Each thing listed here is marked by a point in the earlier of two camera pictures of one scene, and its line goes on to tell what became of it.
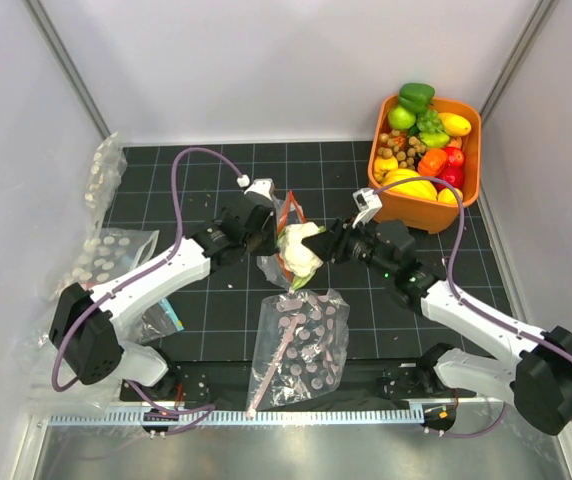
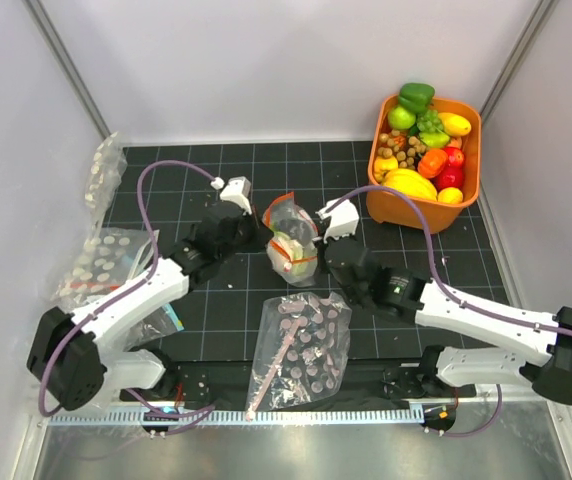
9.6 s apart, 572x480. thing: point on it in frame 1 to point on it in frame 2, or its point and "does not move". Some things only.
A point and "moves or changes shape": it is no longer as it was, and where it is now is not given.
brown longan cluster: (404, 148) does not move
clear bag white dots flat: (109, 253) does not move
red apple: (455, 156) does not move
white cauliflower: (296, 257) moves or changes shape
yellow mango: (454, 124) does not move
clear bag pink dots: (300, 347) does not move
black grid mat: (235, 221) does not move
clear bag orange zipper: (288, 213) moves or changes shape
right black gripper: (326, 243) to (327, 264)
